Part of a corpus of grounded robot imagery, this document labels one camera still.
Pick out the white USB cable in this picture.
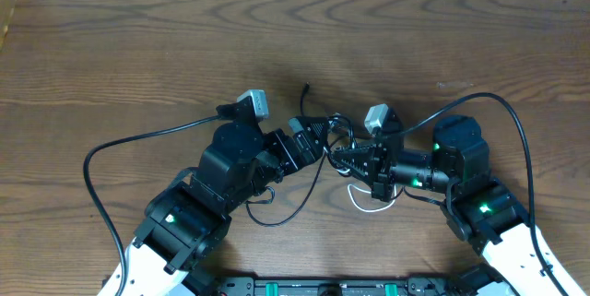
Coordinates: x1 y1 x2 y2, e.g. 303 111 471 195
335 113 398 214

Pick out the black USB cable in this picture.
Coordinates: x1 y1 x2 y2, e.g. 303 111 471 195
244 82 416 228

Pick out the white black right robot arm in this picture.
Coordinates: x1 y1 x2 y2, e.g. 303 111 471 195
333 104 583 295

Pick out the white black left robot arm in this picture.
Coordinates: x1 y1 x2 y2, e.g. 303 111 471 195
100 97 330 295

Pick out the black right camera cable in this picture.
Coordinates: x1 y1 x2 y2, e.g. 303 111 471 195
395 91 571 296

